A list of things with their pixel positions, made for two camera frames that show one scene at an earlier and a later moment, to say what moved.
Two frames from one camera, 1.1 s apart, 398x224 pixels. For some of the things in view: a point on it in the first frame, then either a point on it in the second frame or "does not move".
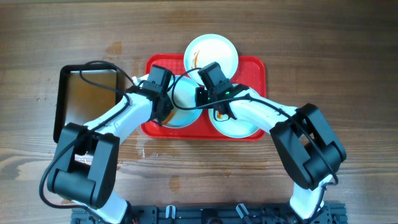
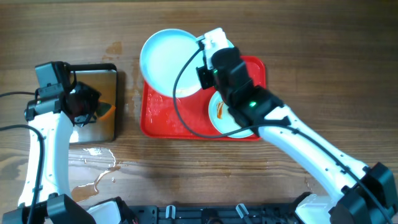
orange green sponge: [167, 120] to [104, 110]
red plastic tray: [250, 74] does not move
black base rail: [332, 213] does not move
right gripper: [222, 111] to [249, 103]
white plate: [182, 92] to [162, 57]
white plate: [231, 127] does not move
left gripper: [168, 104] to [96, 96]
